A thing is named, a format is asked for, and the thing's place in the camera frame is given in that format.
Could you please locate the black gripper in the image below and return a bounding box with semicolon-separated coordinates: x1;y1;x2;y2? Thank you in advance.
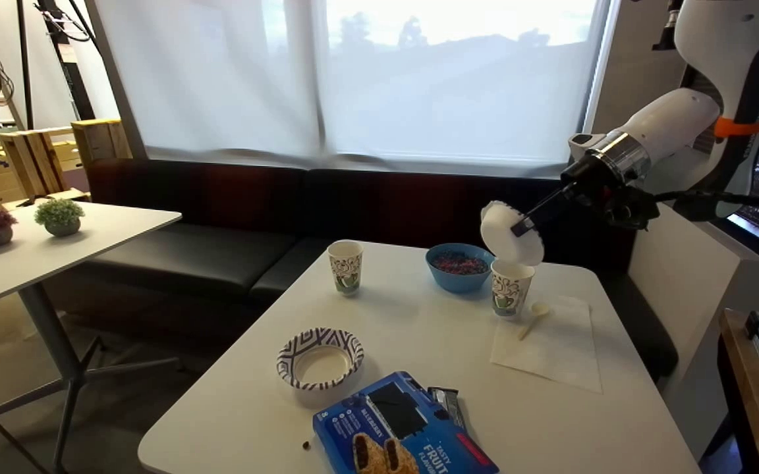
510;152;665;239

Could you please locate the patterned paper cup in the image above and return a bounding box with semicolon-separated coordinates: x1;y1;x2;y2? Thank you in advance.
489;259;539;319
327;239;366;298

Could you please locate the blue bowl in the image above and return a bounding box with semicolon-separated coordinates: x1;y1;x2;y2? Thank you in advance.
424;239;497;296

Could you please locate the small wooden stick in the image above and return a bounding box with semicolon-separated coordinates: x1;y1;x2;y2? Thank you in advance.
516;305;555;343

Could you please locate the white paper napkin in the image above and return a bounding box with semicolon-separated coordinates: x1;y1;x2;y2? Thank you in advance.
489;292;603;394

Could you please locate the white roller blind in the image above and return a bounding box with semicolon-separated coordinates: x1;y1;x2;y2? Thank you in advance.
89;0;324;169
311;0;618;178

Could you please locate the silver foil wrapper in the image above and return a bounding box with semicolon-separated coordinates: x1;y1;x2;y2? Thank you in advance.
428;384;481;443

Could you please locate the zebra striped empty bowl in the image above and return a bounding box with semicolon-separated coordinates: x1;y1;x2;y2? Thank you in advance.
275;323;366;394

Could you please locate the blue fruit bar box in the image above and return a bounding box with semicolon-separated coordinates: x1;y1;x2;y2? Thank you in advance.
311;368;501;474

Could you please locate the black bench sofa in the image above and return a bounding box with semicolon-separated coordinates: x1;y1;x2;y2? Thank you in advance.
79;155;681;384

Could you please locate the wooden cabinet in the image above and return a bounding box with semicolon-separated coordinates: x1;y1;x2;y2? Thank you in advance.
0;115;137;201

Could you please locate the green potted plant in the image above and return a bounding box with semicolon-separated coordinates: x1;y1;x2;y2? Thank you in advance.
33;194;88;239

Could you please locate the black tripod stand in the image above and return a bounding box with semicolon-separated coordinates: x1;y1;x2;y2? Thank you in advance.
13;0;101;128

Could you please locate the white side table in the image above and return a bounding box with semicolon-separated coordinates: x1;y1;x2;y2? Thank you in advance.
0;198;186;474

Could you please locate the orange cable strap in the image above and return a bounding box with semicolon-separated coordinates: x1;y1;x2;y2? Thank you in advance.
713;115;759;142

